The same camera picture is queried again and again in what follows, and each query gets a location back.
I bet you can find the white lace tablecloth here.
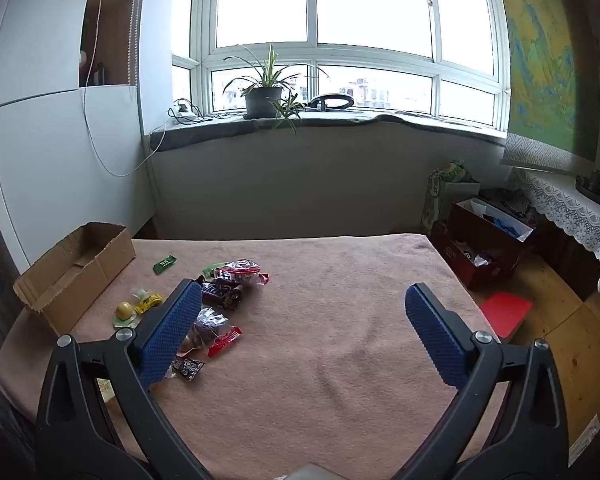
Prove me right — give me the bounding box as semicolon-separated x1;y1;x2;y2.
510;167;600;293

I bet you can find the potted spider plant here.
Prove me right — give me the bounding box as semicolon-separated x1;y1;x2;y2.
223;44;331;136

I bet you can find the black ring light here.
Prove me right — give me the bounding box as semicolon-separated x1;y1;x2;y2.
307;92;356;112

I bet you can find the green gift bag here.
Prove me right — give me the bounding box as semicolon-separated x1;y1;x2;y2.
420;160;481;233

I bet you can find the dark ship figurine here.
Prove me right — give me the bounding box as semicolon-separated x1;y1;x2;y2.
575;169;600;207

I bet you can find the yellow candy packet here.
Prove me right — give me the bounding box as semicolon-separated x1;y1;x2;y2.
134;294;163;316

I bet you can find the black cable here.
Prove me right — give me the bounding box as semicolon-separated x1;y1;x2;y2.
167;98;208;121

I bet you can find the dark red box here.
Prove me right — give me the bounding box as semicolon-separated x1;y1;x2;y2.
430;222;518;291
447;197;536;261

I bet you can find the grey windowsill cloth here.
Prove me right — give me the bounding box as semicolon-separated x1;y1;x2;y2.
149;110;508;153

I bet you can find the wooden shelf niche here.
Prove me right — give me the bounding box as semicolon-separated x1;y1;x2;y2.
79;0;148;88

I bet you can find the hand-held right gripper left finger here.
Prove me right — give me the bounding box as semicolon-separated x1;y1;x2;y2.
35;279;213;480

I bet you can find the red clear snack packet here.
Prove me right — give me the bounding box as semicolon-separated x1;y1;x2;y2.
220;258;270;286

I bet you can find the white bead blind cord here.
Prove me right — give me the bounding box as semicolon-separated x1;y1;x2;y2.
127;0;148;86

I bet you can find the clear dark cake packet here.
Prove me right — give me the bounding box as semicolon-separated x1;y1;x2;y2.
177;306;243;358

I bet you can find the red book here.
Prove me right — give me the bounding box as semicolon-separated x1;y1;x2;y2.
477;291;535;339

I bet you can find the brown cardboard box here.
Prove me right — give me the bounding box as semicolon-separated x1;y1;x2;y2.
12;221;137;337

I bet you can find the white cabinet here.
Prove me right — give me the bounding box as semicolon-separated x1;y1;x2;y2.
0;0;156;271

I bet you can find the golden ball chocolate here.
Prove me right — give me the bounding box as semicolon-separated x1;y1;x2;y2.
112;301;137;328

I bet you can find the wall map poster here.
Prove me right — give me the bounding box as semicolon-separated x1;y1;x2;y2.
495;0;600;171

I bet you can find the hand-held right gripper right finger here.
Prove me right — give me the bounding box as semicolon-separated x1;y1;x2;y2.
404;282;571;480

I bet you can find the white window frame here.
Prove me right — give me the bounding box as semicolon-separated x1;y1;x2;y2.
171;0;511;131

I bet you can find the white cable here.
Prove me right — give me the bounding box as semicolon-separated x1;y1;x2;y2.
82;0;168;177

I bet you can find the small black cookie packet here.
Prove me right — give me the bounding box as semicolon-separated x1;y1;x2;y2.
172;356;205;382

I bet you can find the white paper strip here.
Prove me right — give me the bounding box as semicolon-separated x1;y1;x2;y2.
567;414;600;466

